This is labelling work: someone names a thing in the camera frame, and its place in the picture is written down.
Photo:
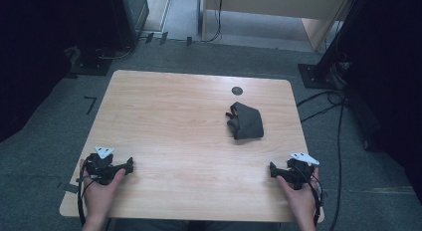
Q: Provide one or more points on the black cabinet with base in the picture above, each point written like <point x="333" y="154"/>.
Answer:
<point x="109" y="25"/>

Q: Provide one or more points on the dark curtain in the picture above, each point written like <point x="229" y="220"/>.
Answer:
<point x="391" y="91"/>
<point x="30" y="58"/>

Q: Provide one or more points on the light wooden furniture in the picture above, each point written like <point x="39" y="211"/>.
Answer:
<point x="275" y="3"/>

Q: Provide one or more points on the grey tape strip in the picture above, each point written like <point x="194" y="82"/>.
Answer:
<point x="71" y="188"/>

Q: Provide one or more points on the person's left hand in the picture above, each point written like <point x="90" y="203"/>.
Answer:
<point x="98" y="197"/>

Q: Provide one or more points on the black metal stand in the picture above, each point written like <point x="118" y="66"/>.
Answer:
<point x="326" y="65"/>

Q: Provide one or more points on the black round table grommet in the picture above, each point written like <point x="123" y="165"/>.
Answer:
<point x="237" y="91"/>

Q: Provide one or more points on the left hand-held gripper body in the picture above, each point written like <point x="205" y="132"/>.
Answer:
<point x="99" y="166"/>

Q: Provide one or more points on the dark grey cloth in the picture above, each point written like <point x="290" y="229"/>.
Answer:
<point x="247" y="123"/>

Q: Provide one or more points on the person's right hand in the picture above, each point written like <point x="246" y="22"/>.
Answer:
<point x="303" y="201"/>

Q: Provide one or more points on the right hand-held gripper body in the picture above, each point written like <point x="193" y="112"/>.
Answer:
<point x="298" y="173"/>

